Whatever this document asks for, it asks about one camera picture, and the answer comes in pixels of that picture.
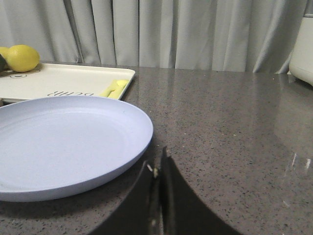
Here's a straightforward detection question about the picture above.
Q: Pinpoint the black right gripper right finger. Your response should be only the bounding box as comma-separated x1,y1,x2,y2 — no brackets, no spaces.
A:
160,147,239,235

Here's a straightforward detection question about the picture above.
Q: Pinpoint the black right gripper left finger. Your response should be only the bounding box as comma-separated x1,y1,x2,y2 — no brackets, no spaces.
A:
90,161,160,235

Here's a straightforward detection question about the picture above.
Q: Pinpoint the light blue round plate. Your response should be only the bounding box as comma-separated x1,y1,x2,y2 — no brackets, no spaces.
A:
0,96,154,202

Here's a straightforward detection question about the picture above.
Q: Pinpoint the cream rectangular serving tray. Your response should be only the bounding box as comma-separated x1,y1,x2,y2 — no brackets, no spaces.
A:
0,64,135,102

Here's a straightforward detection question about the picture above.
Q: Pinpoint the pale yellow plastic knife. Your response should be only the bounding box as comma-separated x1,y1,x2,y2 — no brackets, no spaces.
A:
99,80,124,99

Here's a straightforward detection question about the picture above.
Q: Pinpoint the grey curtain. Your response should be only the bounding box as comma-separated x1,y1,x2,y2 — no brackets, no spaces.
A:
0,0,307,73

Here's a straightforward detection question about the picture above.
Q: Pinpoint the white appliance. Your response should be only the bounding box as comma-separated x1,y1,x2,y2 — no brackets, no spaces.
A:
289,13,313,86

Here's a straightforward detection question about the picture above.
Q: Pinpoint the yellow lemon right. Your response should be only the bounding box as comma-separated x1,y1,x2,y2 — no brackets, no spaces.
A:
6,45,40,72

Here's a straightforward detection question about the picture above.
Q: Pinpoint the yellow lemon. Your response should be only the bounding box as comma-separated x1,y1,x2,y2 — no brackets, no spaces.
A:
6,45,40,72
0,47,9,60

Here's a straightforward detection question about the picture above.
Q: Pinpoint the dark green avocado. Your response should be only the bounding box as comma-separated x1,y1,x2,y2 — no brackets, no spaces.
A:
0,54,7,72

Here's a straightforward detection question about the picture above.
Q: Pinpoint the yellow lemon left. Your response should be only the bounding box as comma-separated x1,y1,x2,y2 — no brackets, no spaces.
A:
0,47,9,60

